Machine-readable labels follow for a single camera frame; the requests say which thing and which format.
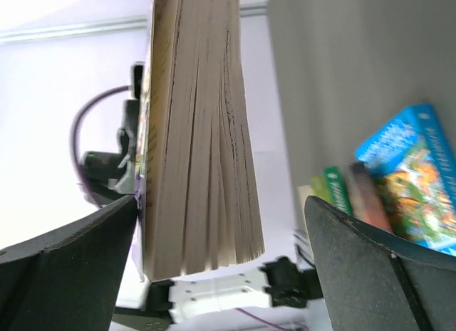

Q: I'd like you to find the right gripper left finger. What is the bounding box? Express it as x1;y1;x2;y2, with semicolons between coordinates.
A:
1;196;138;331

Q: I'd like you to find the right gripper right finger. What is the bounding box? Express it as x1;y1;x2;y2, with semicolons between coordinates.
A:
305;196;455;331

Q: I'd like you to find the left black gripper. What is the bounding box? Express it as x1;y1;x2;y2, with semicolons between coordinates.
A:
80;99;140;206

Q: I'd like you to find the tale of two cities book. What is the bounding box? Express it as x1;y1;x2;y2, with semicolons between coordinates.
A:
346;162;393;233

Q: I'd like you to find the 52-storey treehouse purple book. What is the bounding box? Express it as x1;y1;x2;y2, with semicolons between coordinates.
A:
135;0;264;281

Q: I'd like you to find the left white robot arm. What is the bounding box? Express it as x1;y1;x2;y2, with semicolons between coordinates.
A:
168;100;314;330

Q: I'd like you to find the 104-storey treehouse green book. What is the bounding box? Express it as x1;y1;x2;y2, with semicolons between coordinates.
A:
323;167;353;216

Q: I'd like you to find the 65-storey treehouse lime book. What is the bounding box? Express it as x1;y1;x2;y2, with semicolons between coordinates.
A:
297;174;332;209

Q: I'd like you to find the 26-storey treehouse blue book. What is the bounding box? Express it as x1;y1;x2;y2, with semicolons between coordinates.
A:
354;103;455;256

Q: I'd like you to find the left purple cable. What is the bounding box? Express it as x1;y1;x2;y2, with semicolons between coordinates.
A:
68;84;133;193

